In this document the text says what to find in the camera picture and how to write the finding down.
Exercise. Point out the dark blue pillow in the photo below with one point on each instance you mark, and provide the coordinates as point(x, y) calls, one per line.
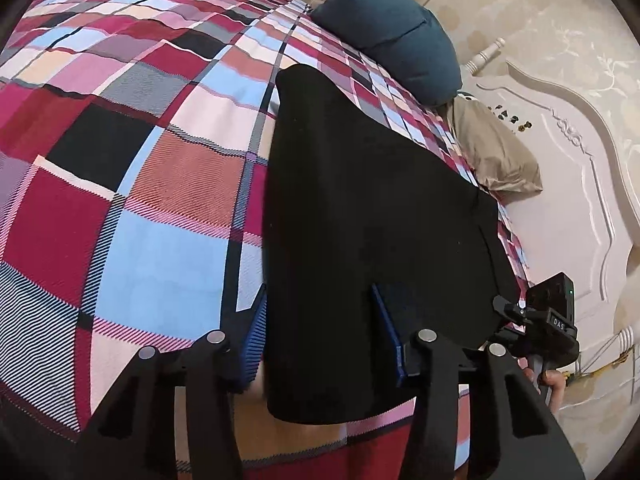
point(400, 35)

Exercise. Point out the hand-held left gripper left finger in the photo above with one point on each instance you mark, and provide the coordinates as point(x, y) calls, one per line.
point(252, 342)

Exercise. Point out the black pants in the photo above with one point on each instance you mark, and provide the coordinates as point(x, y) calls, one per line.
point(360, 220)

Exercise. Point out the beige pillow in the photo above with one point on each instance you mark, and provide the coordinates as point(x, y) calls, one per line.
point(492, 155)

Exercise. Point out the plaid checked blanket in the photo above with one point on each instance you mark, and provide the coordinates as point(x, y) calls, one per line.
point(125, 170)

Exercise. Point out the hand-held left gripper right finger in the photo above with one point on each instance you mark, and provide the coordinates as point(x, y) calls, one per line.
point(389, 337)

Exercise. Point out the person's right hand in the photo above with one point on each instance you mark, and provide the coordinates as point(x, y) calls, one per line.
point(555, 385)

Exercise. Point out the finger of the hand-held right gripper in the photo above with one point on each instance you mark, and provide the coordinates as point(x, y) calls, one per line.
point(510, 307)

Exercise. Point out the white carved headboard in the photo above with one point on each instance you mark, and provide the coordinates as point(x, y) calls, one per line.
point(565, 170)

